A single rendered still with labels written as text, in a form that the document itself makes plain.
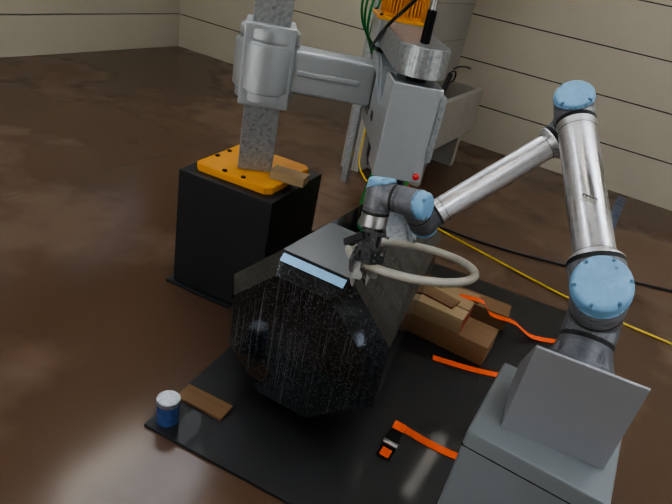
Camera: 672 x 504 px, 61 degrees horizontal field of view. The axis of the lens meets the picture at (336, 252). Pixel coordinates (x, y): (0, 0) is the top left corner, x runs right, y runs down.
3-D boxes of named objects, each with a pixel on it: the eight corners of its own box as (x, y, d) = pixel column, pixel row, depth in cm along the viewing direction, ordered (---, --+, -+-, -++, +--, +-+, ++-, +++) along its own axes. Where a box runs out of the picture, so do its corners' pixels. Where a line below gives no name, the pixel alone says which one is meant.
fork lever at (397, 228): (365, 162, 283) (367, 153, 280) (402, 168, 285) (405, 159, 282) (375, 244, 228) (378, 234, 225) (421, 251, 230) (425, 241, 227)
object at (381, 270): (338, 237, 227) (340, 230, 227) (455, 254, 234) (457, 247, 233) (352, 276, 180) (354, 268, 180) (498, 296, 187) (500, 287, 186)
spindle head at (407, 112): (363, 154, 283) (383, 63, 262) (406, 161, 286) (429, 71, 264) (370, 182, 252) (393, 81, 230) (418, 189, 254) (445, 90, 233)
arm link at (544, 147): (576, 120, 193) (404, 223, 199) (578, 97, 183) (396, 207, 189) (598, 142, 188) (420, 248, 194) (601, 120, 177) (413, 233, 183)
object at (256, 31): (217, 97, 300) (223, 14, 280) (252, 88, 329) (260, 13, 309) (273, 115, 290) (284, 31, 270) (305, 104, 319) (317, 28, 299)
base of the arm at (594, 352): (613, 391, 163) (623, 359, 166) (611, 375, 148) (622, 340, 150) (546, 369, 173) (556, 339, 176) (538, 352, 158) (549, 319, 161)
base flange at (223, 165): (193, 168, 315) (193, 160, 313) (241, 149, 356) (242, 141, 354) (268, 196, 301) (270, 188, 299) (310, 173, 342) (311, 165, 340)
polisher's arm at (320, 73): (227, 89, 289) (231, 38, 277) (236, 74, 319) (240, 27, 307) (369, 114, 296) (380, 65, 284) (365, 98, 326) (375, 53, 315)
